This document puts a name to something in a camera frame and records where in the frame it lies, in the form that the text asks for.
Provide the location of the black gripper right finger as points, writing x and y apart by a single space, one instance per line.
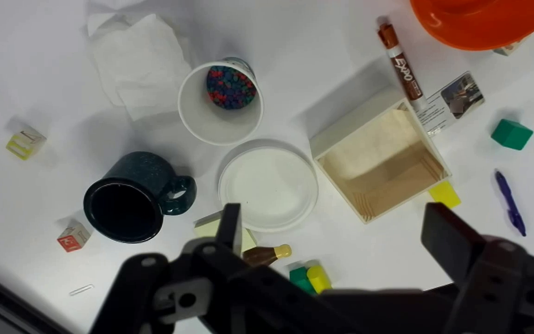
454 248

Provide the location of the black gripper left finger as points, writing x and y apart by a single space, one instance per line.
229 226

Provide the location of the clear plastic cup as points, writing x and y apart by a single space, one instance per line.
216 118

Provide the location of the pale yellow flat piece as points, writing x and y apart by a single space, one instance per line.
207 228

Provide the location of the brown toy bottle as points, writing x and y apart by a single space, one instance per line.
265 255

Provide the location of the large yellow block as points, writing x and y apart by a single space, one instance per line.
445 194

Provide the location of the empty white bowl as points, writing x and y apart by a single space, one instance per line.
267 187

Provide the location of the blue pen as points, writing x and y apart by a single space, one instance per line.
509 202

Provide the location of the small green block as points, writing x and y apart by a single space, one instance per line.
300 280

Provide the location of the dark green mug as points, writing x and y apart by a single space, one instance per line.
137 192

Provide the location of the small yellow block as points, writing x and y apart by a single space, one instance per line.
318 280

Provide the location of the wooden open box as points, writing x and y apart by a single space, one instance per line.
370 155

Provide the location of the photo card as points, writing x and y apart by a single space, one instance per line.
454 100

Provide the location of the white crumpled tissue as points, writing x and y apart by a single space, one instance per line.
137 57

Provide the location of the brown dry erase marker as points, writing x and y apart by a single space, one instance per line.
400 59

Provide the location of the small white yellow box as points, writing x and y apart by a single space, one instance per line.
26 140

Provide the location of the orange bowl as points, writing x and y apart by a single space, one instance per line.
482 22

